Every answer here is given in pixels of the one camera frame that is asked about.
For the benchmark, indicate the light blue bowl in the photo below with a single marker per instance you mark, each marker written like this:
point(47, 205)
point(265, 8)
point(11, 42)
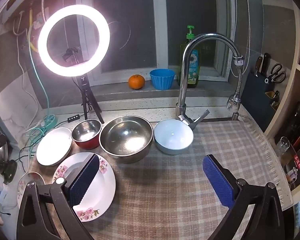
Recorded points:
point(172, 135)

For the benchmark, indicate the yellow gas pipe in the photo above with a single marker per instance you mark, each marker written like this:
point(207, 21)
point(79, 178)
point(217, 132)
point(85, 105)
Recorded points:
point(30, 30)

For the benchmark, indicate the beige plaid cloth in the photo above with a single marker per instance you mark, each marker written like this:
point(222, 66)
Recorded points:
point(170, 180)

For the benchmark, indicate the plain white plate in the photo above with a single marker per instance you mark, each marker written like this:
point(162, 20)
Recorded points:
point(53, 147)

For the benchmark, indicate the black red printed box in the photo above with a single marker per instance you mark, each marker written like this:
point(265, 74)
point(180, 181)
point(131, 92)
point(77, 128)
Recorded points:
point(298, 165)

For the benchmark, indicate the orange mandarin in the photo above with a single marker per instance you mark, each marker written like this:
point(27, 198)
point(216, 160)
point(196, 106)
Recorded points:
point(136, 82)

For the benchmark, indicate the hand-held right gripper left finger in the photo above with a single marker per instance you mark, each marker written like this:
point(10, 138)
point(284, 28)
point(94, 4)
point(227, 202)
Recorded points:
point(83, 180)

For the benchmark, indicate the blue ribbed cup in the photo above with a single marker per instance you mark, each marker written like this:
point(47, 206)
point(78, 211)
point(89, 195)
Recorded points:
point(162, 80)

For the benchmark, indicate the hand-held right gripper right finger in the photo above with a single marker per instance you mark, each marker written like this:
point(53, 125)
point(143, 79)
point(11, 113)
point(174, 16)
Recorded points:
point(218, 182)

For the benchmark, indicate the red steel bowl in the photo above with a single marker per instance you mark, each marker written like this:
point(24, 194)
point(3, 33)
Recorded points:
point(86, 132)

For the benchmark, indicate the large steel bowl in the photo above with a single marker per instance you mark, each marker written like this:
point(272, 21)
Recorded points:
point(126, 140)

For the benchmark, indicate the black inline light switch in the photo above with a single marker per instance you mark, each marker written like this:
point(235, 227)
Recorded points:
point(73, 119)

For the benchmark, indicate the black phone holder clamp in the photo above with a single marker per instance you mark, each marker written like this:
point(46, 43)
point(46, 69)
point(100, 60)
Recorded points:
point(70, 55)

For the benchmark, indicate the green dish soap bottle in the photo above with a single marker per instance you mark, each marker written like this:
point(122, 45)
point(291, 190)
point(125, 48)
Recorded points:
point(193, 62)

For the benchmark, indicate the white window frame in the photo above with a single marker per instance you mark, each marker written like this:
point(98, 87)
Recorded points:
point(159, 30)

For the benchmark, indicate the dark glass bottle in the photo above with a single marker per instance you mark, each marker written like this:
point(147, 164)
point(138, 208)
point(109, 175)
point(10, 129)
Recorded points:
point(297, 120)

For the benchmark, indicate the chrome kitchen faucet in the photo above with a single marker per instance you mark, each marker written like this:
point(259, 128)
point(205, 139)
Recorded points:
point(182, 87)

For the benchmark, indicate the wooden shelf unit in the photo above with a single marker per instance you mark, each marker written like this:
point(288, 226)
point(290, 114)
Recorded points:
point(293, 87)

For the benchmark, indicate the black tabletop tripod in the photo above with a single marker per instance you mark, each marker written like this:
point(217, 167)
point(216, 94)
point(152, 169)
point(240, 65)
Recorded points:
point(84, 85)

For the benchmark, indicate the large floral plate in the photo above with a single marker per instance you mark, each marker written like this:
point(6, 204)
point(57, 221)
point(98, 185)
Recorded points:
point(105, 187)

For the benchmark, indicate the small floral dish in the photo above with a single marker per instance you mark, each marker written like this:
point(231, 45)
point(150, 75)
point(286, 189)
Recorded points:
point(33, 178)

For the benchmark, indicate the dark blue knife holder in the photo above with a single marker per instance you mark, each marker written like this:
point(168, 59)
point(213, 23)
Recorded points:
point(255, 97)

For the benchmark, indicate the small clear glass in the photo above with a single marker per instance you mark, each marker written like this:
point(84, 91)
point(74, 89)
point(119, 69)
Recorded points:
point(282, 146)

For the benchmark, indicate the flexible faucet sprayer extension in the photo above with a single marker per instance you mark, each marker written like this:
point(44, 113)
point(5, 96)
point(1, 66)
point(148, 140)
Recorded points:
point(233, 102)

